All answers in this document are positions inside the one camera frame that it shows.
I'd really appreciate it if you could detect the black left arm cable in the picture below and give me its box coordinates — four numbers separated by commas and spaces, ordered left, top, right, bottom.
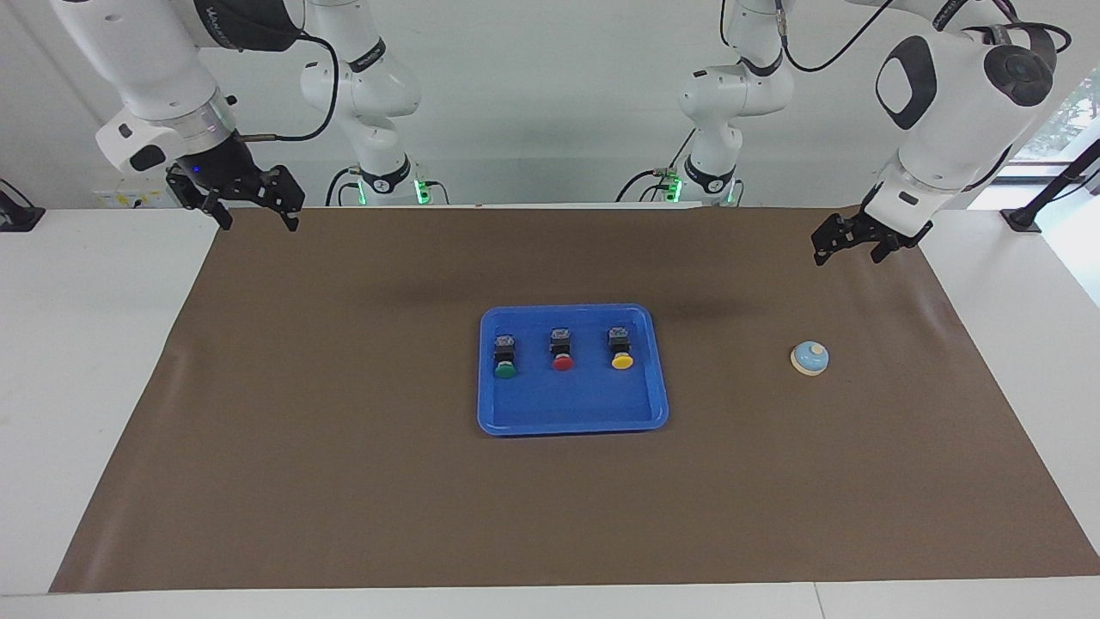
778, 0, 1073, 75

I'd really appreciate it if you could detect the blue plastic tray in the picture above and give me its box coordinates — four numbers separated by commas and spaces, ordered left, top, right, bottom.
477, 303, 670, 437

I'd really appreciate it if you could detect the black table mount bracket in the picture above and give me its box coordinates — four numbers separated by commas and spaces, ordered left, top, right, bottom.
0, 179, 46, 233

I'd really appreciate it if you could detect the black right base cable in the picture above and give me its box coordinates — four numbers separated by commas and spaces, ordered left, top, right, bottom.
324, 167, 364, 207

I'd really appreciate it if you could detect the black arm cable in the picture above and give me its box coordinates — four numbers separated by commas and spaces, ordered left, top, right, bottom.
232, 30, 341, 144
778, 0, 1073, 75

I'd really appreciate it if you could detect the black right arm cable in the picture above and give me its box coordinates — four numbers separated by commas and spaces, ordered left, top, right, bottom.
232, 30, 341, 144

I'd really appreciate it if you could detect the light blue call bell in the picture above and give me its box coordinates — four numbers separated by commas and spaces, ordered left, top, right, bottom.
791, 341, 830, 377

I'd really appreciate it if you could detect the black left base cable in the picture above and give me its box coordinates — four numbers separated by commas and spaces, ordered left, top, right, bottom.
614, 129, 695, 204

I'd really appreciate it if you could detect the black base cable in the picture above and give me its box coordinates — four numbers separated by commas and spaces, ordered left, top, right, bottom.
614, 129, 695, 204
324, 167, 364, 207

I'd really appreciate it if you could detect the brown paper table mat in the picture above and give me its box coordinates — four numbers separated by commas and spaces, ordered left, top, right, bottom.
49, 206, 1100, 594

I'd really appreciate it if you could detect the black clamp stand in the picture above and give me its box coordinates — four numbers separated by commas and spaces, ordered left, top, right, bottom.
1000, 138, 1100, 234

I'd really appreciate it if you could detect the white wall outlet box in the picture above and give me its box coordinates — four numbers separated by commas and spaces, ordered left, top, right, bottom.
93, 187, 177, 210

